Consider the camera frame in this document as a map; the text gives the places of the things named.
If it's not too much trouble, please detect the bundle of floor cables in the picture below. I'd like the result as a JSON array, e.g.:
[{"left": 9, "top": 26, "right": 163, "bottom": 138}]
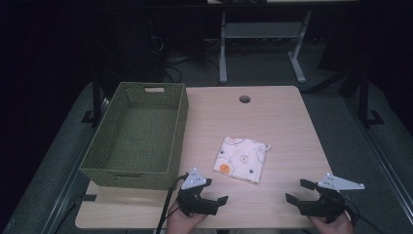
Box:
[{"left": 147, "top": 33, "right": 222, "bottom": 84}]

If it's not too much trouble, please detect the green woven basket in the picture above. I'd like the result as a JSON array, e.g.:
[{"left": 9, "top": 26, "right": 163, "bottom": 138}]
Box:
[{"left": 79, "top": 81, "right": 190, "bottom": 191}]

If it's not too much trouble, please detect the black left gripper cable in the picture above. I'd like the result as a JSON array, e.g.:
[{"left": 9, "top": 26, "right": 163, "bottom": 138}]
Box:
[{"left": 155, "top": 173, "right": 190, "bottom": 234}]

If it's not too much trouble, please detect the person's left hand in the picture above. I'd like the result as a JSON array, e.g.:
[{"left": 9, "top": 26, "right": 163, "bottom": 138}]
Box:
[{"left": 165, "top": 200, "right": 208, "bottom": 234}]

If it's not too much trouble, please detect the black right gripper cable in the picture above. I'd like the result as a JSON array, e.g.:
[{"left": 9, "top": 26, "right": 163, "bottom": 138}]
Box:
[{"left": 340, "top": 193, "right": 386, "bottom": 234}]

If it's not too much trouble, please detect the black metal stand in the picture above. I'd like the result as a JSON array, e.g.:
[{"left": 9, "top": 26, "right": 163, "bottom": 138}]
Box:
[
  {"left": 339, "top": 66, "right": 386, "bottom": 129},
  {"left": 81, "top": 72, "right": 110, "bottom": 127}
]

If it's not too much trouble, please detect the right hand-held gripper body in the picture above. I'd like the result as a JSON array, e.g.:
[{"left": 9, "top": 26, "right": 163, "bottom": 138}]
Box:
[{"left": 299, "top": 173, "right": 365, "bottom": 224}]

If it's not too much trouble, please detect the person's right hand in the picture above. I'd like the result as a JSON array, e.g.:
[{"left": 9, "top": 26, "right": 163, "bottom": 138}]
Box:
[{"left": 307, "top": 210, "right": 356, "bottom": 234}]

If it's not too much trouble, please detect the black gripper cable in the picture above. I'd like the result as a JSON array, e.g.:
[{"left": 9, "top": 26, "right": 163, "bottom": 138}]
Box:
[
  {"left": 340, "top": 193, "right": 386, "bottom": 234},
  {"left": 155, "top": 173, "right": 190, "bottom": 234}
]

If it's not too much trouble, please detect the grey metal table frame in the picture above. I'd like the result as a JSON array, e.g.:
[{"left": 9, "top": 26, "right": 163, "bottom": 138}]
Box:
[{"left": 217, "top": 9, "right": 314, "bottom": 85}]

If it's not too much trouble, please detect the patterned white cloth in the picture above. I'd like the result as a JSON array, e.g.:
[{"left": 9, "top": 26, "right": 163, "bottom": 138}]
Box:
[{"left": 212, "top": 136, "right": 272, "bottom": 184}]

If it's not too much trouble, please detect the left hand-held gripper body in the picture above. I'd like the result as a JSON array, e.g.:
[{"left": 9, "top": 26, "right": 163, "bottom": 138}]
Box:
[{"left": 176, "top": 167, "right": 219, "bottom": 217}]

